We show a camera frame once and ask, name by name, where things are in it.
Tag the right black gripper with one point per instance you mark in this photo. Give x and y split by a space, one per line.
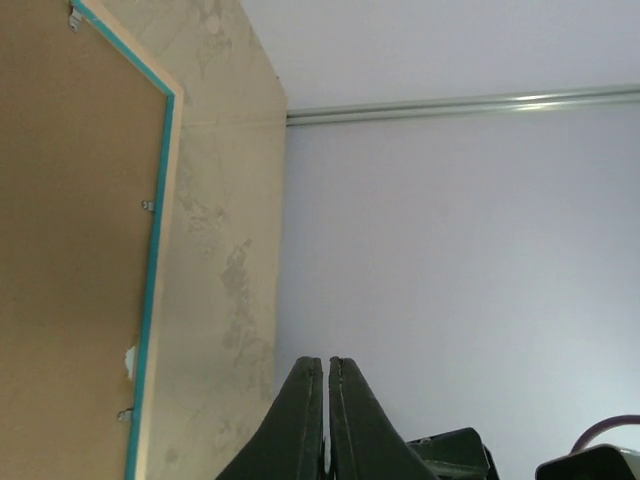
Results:
458 455

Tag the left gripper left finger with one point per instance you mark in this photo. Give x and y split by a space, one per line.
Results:
288 444

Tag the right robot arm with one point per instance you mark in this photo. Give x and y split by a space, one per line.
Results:
602 462

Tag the teal wooden picture frame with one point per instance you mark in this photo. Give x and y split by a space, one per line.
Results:
90 127

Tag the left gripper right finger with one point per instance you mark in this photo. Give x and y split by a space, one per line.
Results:
364 443

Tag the right aluminium corner post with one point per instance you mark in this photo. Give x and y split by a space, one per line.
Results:
467 105

